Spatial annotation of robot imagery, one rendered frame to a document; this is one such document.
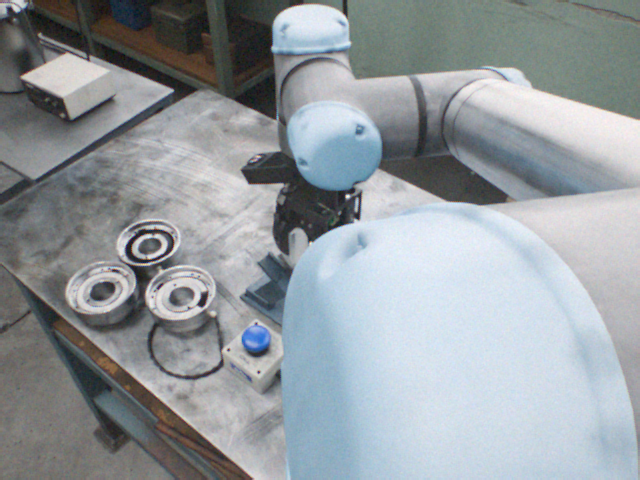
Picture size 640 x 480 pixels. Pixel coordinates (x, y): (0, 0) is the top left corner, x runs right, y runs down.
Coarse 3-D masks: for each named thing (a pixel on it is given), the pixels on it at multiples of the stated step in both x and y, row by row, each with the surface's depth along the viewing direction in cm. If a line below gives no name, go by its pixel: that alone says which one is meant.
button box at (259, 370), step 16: (256, 320) 83; (240, 336) 81; (272, 336) 81; (224, 352) 79; (240, 352) 79; (256, 352) 78; (272, 352) 79; (240, 368) 78; (256, 368) 77; (272, 368) 78; (256, 384) 78
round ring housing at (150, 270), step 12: (132, 228) 97; (156, 228) 98; (168, 228) 98; (120, 240) 95; (144, 240) 96; (156, 240) 97; (180, 240) 94; (120, 252) 94; (144, 252) 98; (156, 252) 94; (180, 252) 95; (132, 264) 91; (144, 264) 91; (156, 264) 91; (168, 264) 93; (144, 276) 93
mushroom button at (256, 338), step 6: (246, 330) 78; (252, 330) 78; (258, 330) 78; (264, 330) 78; (246, 336) 77; (252, 336) 77; (258, 336) 77; (264, 336) 77; (270, 336) 78; (246, 342) 77; (252, 342) 77; (258, 342) 77; (264, 342) 77; (246, 348) 77; (252, 348) 76; (258, 348) 76; (264, 348) 77
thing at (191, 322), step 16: (160, 272) 89; (176, 272) 91; (192, 272) 91; (176, 288) 89; (192, 288) 89; (208, 288) 89; (192, 304) 86; (208, 304) 85; (160, 320) 84; (176, 320) 83; (192, 320) 84
